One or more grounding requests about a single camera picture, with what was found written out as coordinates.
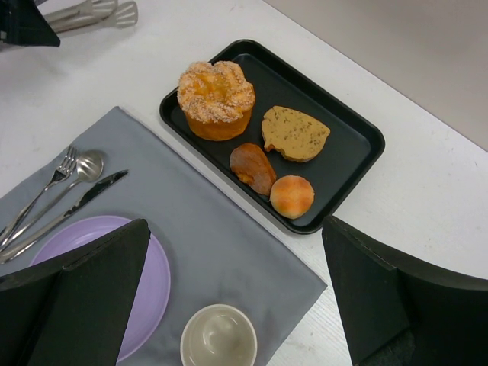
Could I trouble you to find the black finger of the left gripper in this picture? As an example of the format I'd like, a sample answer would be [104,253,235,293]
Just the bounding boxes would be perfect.
[1,0,60,51]

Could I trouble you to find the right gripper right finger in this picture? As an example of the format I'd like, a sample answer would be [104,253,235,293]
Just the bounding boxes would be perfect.
[323,216,487,365]

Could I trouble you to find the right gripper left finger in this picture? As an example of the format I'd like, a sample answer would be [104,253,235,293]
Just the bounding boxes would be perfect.
[1,219,150,365]

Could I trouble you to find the silver metal tongs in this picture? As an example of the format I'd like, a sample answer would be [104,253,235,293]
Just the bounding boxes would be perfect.
[44,0,139,34]

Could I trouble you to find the large orange sugared bread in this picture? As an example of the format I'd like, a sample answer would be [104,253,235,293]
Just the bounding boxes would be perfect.
[177,61,256,141]

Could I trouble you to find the brown bread slice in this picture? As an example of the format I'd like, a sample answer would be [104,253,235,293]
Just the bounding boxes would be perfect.
[262,106,331,162]

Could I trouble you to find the purple plate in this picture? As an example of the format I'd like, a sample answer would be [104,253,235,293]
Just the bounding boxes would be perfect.
[30,215,171,362]

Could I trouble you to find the silver knife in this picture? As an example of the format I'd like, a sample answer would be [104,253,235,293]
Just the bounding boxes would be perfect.
[1,169,129,265]

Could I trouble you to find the pink mug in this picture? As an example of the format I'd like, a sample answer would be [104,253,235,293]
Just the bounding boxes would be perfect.
[180,304,258,366]

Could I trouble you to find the silver fork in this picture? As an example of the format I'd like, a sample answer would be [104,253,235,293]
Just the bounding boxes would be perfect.
[1,145,79,249]

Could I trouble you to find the silver spoon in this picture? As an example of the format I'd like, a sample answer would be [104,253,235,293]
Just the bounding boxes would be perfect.
[0,149,106,252]

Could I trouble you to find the small round bun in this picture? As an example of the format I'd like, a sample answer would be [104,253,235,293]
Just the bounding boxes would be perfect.
[270,175,315,220]

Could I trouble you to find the grey cloth placemat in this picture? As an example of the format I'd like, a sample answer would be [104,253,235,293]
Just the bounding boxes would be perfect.
[1,108,325,365]

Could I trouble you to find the black baking tray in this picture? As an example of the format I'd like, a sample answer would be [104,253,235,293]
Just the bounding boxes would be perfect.
[159,40,385,235]

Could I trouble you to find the dark glazed pastry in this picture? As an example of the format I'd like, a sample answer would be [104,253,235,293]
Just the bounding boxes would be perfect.
[230,143,277,196]

